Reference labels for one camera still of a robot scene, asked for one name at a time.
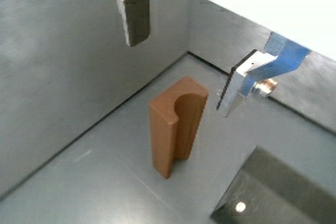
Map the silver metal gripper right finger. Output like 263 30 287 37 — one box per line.
216 32 311 117

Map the black curved fixture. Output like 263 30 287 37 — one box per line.
211 147 336 224

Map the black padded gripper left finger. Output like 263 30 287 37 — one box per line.
118 0 151 47

